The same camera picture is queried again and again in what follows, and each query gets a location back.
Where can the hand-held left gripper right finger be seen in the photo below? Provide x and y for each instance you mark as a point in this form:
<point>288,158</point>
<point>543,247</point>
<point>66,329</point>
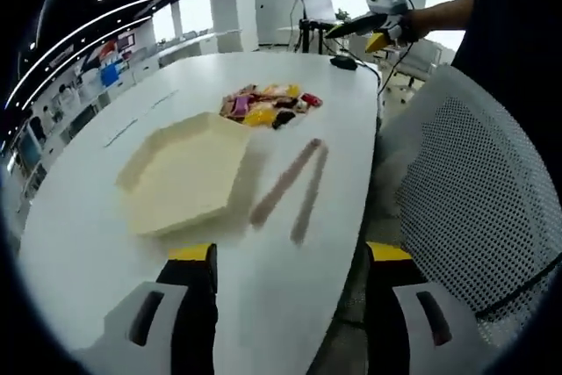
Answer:
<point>408,305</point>

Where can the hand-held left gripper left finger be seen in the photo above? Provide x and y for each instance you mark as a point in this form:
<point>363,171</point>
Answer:
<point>175,305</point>

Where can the pile of assorted toy food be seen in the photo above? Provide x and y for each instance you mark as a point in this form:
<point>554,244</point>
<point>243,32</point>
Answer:
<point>272,105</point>

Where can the cream hexagonal container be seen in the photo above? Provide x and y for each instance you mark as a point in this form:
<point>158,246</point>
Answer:
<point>184,182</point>

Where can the brown food tongs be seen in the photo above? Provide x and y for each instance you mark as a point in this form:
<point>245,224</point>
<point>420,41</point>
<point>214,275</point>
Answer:
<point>303,182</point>

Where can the small black device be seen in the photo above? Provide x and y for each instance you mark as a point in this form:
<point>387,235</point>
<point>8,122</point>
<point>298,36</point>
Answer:
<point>343,62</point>

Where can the white background chair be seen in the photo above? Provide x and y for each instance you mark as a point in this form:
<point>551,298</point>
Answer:
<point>417,63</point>

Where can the black tripod stand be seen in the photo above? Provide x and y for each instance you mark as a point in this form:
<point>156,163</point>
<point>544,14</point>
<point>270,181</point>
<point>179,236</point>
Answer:
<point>309,34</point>

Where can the person in black clothing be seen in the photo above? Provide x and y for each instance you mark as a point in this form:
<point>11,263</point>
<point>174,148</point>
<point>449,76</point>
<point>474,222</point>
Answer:
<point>509,6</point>

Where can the white mesh office chair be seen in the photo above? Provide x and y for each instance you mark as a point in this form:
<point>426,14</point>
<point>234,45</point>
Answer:
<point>474,199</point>

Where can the white square pillar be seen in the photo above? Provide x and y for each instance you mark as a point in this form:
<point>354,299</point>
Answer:
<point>232,6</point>

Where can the blue storage box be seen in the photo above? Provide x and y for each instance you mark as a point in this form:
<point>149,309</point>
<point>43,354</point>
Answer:
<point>110,74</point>

